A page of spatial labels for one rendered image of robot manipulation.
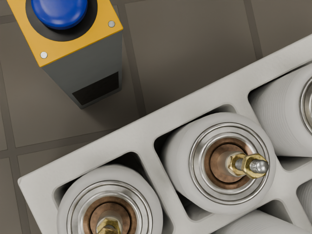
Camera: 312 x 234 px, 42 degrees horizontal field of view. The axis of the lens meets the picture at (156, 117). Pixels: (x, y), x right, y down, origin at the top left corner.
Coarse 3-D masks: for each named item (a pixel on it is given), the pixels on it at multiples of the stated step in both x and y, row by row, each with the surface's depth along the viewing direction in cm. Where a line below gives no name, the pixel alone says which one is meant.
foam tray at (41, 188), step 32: (256, 64) 46; (288, 64) 46; (192, 96) 45; (224, 96) 45; (128, 128) 44; (160, 128) 44; (64, 160) 43; (96, 160) 43; (128, 160) 55; (288, 160) 51; (32, 192) 43; (64, 192) 50; (160, 192) 44; (288, 192) 45; (192, 224) 44; (224, 224) 44
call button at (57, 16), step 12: (36, 0) 29; (48, 0) 29; (60, 0) 29; (72, 0) 29; (84, 0) 30; (36, 12) 29; (48, 12) 29; (60, 12) 29; (72, 12) 29; (84, 12) 30; (48, 24) 29; (60, 24) 29; (72, 24) 30
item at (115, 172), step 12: (96, 168) 45; (108, 168) 37; (120, 168) 39; (132, 168) 53; (84, 180) 36; (96, 180) 36; (120, 180) 36; (132, 180) 37; (144, 180) 38; (72, 192) 36; (144, 192) 37; (60, 204) 37; (156, 204) 37; (60, 216) 36; (156, 216) 37; (60, 228) 36; (156, 228) 37
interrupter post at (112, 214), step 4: (104, 212) 36; (108, 212) 35; (112, 212) 35; (116, 212) 36; (100, 216) 35; (104, 216) 33; (108, 216) 33; (112, 216) 33; (116, 216) 34; (120, 216) 36; (100, 220) 33; (120, 220) 34; (120, 224) 33; (96, 228) 33; (120, 228) 33; (96, 232) 33
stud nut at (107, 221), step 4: (104, 220) 32; (108, 220) 32; (112, 220) 33; (116, 220) 33; (100, 224) 32; (104, 224) 32; (108, 224) 32; (112, 224) 32; (116, 224) 32; (100, 228) 32; (116, 228) 32; (120, 232) 32
